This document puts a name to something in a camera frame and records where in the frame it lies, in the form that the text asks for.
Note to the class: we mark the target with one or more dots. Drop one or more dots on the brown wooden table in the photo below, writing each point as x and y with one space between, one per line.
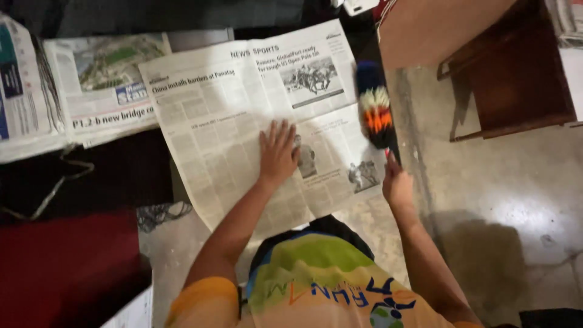
437 27

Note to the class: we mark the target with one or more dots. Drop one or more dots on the stack of newspapers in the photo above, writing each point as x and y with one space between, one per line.
25 91

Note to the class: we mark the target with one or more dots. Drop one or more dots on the dark red cloth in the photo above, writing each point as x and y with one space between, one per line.
68 268

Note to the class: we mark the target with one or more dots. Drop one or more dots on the brown wooden chair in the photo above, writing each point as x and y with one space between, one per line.
510 77

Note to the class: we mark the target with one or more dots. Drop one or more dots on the colourful printed shirt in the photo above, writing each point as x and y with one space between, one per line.
319 282

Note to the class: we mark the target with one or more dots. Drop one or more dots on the multicoloured feather duster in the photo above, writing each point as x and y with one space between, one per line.
376 109

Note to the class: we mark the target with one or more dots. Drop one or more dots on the newspaper sheet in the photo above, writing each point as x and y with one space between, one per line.
255 132

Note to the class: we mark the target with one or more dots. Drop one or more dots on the folded newspaper with aerial photo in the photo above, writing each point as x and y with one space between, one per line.
107 82

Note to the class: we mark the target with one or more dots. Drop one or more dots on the person's left hand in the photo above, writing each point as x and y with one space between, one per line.
276 155

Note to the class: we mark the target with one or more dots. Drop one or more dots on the person's right hand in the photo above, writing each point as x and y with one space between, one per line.
397 181

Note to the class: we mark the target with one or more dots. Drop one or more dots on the white paper sheet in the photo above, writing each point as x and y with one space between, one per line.
132 314

